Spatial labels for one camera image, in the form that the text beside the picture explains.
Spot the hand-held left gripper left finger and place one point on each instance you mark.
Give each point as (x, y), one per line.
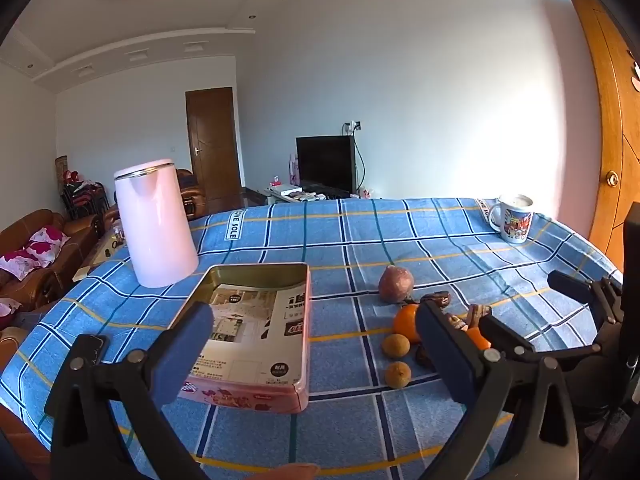
(187, 342)

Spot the wooden coffee table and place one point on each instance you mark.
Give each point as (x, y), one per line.
(100, 255)

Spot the orange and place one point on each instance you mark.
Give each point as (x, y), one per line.
(406, 324)
(479, 340)

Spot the pink electric kettle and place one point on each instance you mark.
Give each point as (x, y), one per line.
(155, 230)

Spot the person's left hand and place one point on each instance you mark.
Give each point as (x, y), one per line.
(295, 474)

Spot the dark brown door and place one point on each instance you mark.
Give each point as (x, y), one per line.
(212, 145)

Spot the brown leather armchair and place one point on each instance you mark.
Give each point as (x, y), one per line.
(192, 192)

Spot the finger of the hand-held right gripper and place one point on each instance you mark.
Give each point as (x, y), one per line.
(575, 287)
(510, 342)

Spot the blue plaid tablecloth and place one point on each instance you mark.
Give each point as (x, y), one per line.
(350, 240)

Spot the white wall socket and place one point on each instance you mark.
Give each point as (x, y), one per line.
(352, 126)

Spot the white flat box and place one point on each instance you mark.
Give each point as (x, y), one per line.
(285, 189)

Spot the stacked dark chairs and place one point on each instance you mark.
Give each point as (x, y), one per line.
(82, 197)

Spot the white pink floral pillow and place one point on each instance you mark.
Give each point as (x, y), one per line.
(35, 250)

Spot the brown leather sofa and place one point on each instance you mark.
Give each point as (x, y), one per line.
(75, 225)

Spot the pink metal tin box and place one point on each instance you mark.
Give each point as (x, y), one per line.
(260, 310)

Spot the small yellow-brown round fruit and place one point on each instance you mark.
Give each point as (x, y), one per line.
(398, 375)
(395, 346)

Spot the white printed mug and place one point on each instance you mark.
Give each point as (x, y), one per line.
(515, 222)

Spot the white door sticker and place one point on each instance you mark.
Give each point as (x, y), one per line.
(636, 75)

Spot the black television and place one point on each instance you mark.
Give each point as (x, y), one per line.
(325, 165)

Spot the brass door knob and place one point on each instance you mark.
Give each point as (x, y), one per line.
(613, 178)

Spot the light wooden door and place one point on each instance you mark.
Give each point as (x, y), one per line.
(600, 110)

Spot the purple passion fruit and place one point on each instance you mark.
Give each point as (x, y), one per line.
(396, 285)

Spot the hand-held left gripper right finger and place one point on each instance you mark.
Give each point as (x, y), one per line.
(445, 347)

